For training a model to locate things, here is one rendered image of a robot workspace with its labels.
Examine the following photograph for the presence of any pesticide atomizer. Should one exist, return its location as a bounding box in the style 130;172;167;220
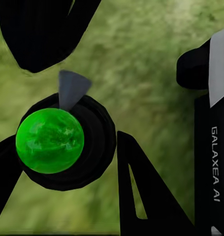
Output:
16;70;117;191

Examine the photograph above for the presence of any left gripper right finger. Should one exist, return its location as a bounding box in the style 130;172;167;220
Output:
116;131;199;236

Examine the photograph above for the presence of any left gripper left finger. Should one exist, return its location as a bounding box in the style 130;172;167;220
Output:
0;135;23;214

